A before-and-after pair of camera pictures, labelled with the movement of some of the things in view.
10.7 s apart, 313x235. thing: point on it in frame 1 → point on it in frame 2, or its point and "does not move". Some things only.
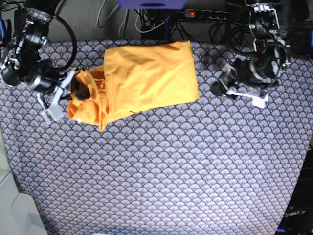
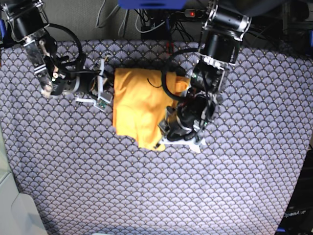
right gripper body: [254, 75] → [185, 121]
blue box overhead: [152, 4] does not move
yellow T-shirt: [135, 78] → [140, 101]
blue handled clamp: [166, 26] does not move
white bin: [18, 213] does not move
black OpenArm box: [298, 219] does not move
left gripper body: [49, 91] → [94, 84]
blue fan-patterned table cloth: [214, 166] does not move
